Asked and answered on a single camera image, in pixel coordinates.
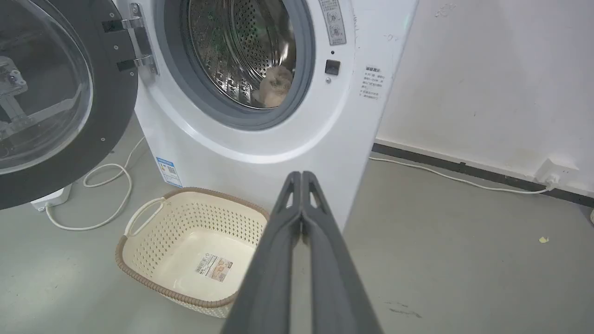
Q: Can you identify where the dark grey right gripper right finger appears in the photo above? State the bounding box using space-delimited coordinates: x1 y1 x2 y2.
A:
302 171 384 334

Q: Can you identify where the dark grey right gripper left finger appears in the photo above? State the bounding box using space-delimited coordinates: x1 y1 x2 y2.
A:
221 171 303 334

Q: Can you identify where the white front-load washing machine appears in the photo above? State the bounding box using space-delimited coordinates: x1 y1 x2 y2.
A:
114 0 420 231

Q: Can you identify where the thin white wall cable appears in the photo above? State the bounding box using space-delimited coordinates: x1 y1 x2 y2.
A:
369 157 555 194

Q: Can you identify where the white coiled power cable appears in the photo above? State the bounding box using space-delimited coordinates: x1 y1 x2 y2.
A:
45 136 147 231

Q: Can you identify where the round black washing machine door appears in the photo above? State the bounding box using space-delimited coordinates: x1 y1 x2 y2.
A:
0 0 139 211

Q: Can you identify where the beige garment inside drum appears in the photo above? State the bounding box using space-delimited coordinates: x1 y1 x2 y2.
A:
252 65 295 108

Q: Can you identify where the cream perforated laundry basket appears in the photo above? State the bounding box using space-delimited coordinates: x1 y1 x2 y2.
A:
115 187 271 319

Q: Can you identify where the white wall socket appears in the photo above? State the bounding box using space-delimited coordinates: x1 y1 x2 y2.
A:
535 158 579 188

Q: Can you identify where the white power strip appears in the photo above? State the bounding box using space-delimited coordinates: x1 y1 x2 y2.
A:
31 184 73 212

